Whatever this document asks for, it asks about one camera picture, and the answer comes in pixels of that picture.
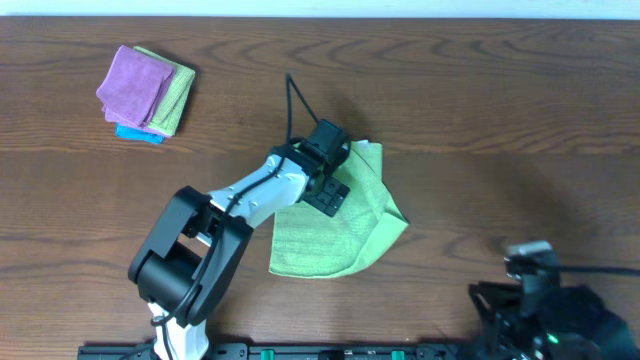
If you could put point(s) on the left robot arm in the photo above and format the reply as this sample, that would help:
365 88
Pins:
186 263

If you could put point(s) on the blue folded cloth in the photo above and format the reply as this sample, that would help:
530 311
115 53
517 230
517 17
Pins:
128 133

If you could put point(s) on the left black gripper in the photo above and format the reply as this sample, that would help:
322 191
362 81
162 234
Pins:
329 198

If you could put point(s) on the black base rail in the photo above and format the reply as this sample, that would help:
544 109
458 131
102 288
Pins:
240 351

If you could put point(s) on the green folded cloth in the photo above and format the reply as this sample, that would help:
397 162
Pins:
166 118

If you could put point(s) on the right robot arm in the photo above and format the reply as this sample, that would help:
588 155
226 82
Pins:
538 318

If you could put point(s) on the purple folded cloth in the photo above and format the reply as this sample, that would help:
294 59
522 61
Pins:
133 87

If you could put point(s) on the light green microfiber cloth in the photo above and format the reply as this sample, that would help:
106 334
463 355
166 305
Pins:
309 244

